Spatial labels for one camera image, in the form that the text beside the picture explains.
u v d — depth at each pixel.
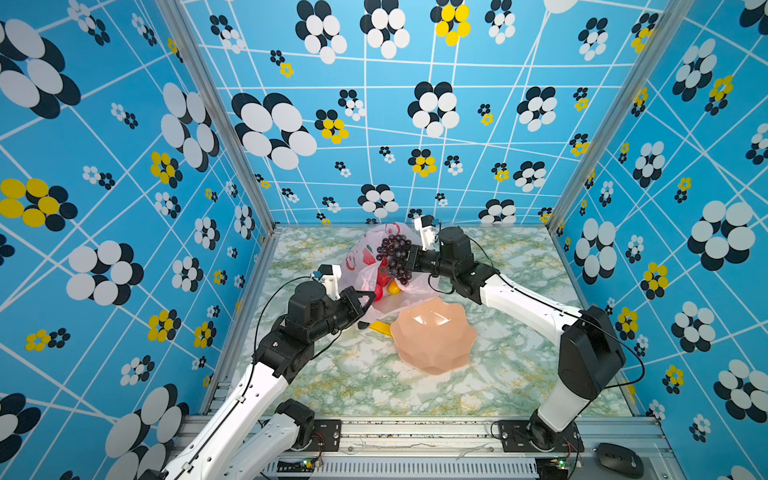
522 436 0.73
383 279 0.96
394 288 0.97
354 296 0.61
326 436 0.74
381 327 0.91
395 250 0.75
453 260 0.63
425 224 0.74
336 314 0.60
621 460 0.69
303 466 0.71
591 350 0.45
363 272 0.76
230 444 0.42
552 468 0.70
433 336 0.91
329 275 0.65
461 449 0.72
